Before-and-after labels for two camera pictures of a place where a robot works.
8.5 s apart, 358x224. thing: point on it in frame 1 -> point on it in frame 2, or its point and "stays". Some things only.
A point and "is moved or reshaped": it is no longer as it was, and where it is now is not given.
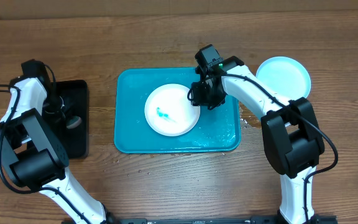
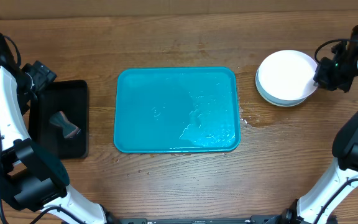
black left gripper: [53, 119] -> [40, 73]
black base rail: [257, 219] stays
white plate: [169, 112] -> [287, 74]
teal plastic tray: [217, 130] stays
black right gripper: [196, 101] -> [318, 81]
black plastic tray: [74, 99] stays
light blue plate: [286, 76] is moved or reshaped
